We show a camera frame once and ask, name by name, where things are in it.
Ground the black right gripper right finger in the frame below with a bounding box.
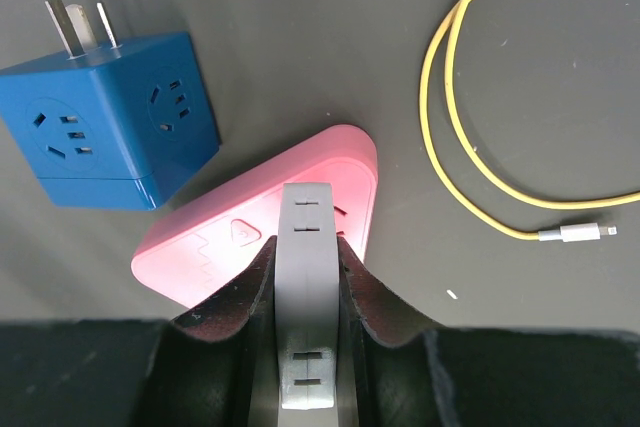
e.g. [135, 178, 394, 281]
[336, 239, 639, 426]

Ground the pink triangular power strip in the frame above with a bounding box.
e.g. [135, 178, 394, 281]
[131, 125, 378, 308]

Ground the yellow charger with cable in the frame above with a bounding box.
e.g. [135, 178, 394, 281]
[419, 0, 639, 242]

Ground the blue cube power socket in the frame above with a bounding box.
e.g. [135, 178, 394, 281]
[1, 0, 220, 211]

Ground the white square socket adapter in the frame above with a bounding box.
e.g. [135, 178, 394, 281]
[274, 183, 339, 410]

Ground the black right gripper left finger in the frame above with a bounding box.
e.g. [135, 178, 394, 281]
[1, 239, 279, 426]

